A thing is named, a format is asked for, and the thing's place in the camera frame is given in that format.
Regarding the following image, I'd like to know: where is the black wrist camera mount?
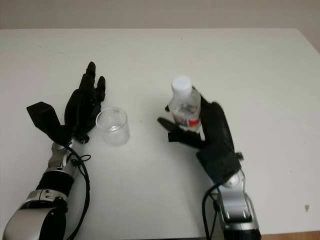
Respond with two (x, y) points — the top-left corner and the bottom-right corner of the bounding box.
(196, 143), (245, 185)
(26, 101), (74, 146)

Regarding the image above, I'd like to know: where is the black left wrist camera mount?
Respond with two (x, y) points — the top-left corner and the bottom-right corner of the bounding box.
(26, 101), (74, 146)

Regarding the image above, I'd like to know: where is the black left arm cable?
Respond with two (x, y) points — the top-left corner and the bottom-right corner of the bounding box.
(65, 147), (92, 240)

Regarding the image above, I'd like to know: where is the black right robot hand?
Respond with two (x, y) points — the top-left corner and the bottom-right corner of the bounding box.
(157, 86), (237, 157)

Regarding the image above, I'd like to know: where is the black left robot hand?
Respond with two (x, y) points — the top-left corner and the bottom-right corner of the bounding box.
(63, 61), (107, 145)

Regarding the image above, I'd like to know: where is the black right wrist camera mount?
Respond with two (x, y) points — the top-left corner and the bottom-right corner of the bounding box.
(196, 143), (245, 185)

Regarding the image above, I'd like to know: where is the clear plastic water bottle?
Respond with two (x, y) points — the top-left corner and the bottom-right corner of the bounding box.
(167, 75), (202, 132)

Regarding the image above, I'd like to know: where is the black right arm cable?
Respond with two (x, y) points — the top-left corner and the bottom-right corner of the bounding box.
(201, 183), (221, 240)

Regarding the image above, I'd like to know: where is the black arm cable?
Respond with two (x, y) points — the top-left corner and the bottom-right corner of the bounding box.
(201, 183), (221, 240)
(65, 147), (92, 240)

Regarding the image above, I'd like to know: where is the clear glass cup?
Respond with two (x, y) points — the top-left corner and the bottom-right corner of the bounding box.
(95, 106), (131, 147)

